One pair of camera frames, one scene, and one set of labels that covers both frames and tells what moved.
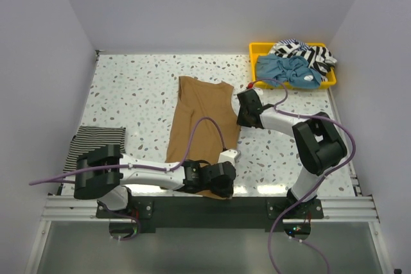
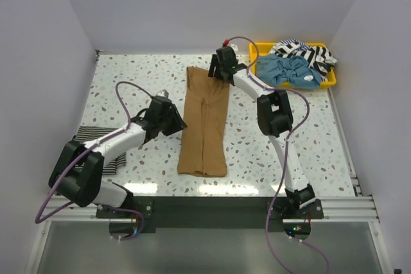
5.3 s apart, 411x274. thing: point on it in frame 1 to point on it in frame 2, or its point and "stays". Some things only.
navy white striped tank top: x=319 y=58 stays
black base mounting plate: x=214 y=213 stays
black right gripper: x=240 y=120 to x=214 y=63
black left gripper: x=226 y=192 to x=178 y=124
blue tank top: x=292 y=71 stays
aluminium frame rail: x=336 y=208 stays
